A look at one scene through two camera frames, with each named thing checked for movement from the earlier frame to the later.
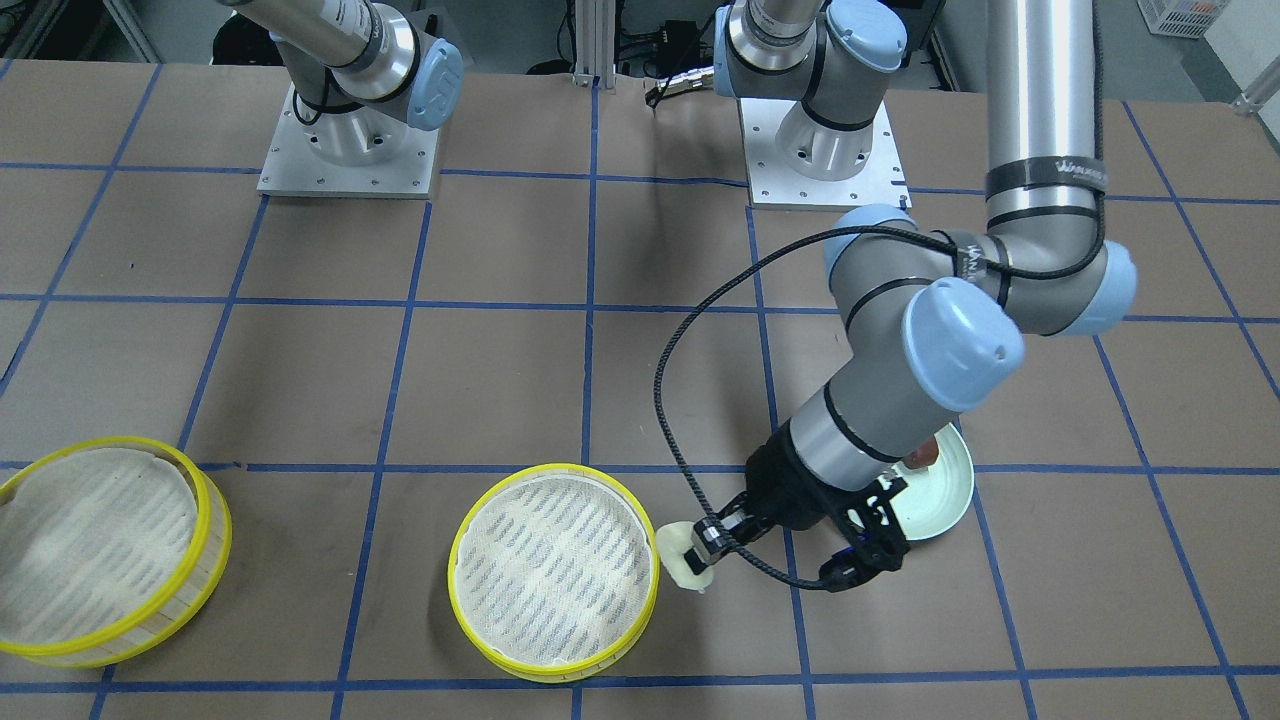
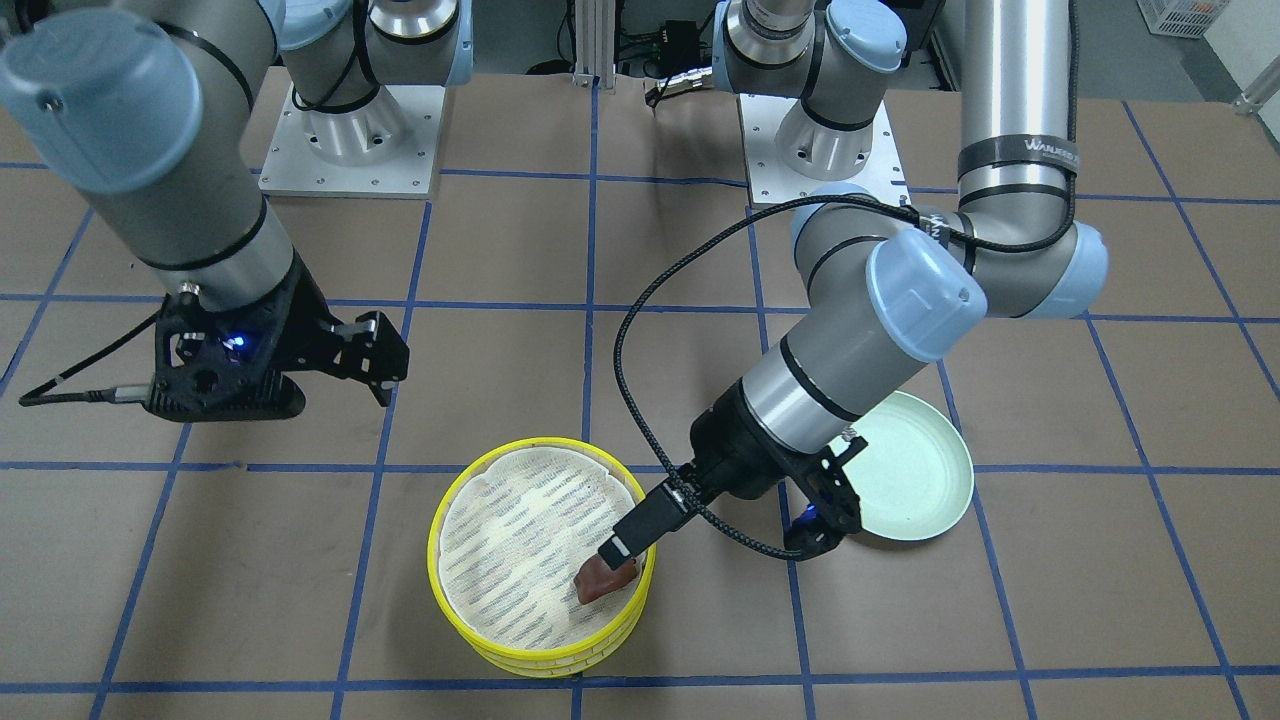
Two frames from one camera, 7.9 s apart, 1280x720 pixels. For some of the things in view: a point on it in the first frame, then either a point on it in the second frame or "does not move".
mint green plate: [936, 496] does not move
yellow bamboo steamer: [110, 548] -> [508, 536]
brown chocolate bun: [924, 456] -> [595, 576]
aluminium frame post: [595, 42] does not move
